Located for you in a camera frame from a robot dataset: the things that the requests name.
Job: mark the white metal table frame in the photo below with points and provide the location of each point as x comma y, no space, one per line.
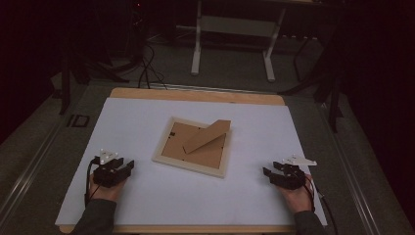
235,27

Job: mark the metal floor rail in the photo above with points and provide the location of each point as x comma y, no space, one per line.
352,173
29,173

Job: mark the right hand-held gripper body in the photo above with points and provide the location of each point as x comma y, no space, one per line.
290,178

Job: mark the person's left hand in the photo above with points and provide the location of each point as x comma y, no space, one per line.
106,192

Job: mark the black floor socket box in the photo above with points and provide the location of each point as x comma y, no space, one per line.
78,120

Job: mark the wooden picture frame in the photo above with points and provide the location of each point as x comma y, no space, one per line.
195,148

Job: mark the white table mat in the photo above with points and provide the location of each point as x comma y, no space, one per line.
182,196

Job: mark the person's right hand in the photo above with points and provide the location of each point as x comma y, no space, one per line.
298,199

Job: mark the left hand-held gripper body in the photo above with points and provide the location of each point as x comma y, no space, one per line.
104,174

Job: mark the black metal stand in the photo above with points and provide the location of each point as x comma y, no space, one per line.
66,88
332,98

